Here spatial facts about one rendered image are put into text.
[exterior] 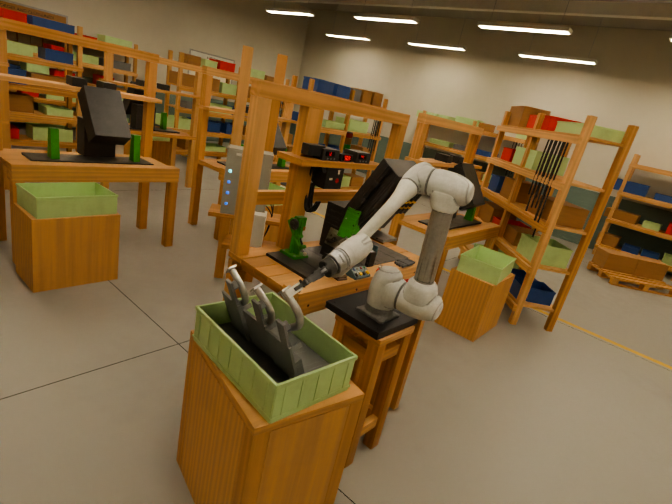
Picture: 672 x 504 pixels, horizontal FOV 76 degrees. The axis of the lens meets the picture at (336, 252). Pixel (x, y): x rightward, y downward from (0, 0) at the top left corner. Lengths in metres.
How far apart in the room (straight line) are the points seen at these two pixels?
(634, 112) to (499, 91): 2.99
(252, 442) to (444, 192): 1.28
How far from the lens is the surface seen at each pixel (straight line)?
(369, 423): 2.68
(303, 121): 2.86
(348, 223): 2.90
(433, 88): 12.98
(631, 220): 10.83
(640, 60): 11.63
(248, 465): 1.78
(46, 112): 9.08
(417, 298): 2.16
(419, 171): 2.04
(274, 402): 1.62
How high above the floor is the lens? 1.91
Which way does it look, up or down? 19 degrees down
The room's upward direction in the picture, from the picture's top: 13 degrees clockwise
